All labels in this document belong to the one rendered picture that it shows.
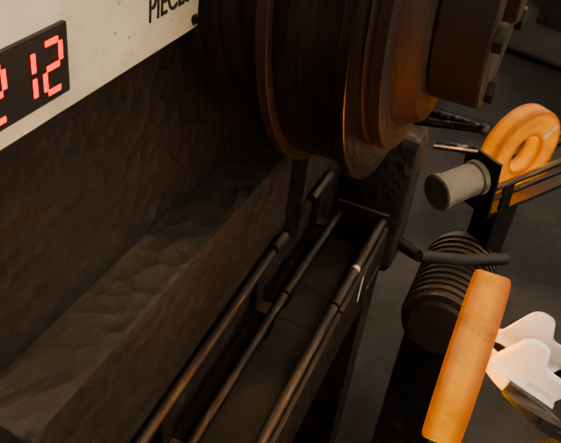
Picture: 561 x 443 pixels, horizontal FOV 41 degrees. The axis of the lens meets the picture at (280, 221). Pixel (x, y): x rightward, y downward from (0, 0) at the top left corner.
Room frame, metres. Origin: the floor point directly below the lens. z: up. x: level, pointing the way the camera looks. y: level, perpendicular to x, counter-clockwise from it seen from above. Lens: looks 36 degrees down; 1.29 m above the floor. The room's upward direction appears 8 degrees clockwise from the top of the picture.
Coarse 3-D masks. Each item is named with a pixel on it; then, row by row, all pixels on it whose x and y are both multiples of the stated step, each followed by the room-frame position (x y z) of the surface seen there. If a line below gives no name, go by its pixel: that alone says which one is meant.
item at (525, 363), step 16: (496, 352) 0.46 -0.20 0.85; (512, 352) 0.45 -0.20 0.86; (528, 352) 0.45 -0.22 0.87; (544, 352) 0.44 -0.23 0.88; (496, 368) 0.45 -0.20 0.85; (512, 368) 0.45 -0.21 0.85; (528, 368) 0.44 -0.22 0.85; (544, 368) 0.44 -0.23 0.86; (496, 384) 0.44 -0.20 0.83; (528, 384) 0.44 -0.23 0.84; (544, 384) 0.44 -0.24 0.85; (560, 384) 0.43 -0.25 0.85; (544, 400) 0.43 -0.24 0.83
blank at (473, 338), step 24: (480, 288) 0.48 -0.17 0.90; (504, 288) 0.49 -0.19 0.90; (480, 312) 0.46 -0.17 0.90; (456, 336) 0.44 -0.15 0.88; (480, 336) 0.44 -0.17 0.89; (456, 360) 0.42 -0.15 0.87; (480, 360) 0.42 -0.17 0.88; (456, 384) 0.41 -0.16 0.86; (480, 384) 0.41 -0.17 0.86; (432, 408) 0.41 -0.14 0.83; (456, 408) 0.41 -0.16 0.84; (432, 432) 0.41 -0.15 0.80; (456, 432) 0.40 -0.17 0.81
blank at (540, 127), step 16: (512, 112) 1.09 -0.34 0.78; (528, 112) 1.08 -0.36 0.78; (544, 112) 1.09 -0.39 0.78; (496, 128) 1.07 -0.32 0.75; (512, 128) 1.06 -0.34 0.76; (528, 128) 1.07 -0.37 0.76; (544, 128) 1.10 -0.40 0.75; (496, 144) 1.05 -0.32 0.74; (512, 144) 1.06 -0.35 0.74; (528, 144) 1.12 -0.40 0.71; (544, 144) 1.11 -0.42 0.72; (512, 160) 1.11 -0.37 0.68; (528, 160) 1.11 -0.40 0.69; (544, 160) 1.12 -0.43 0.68; (512, 176) 1.07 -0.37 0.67
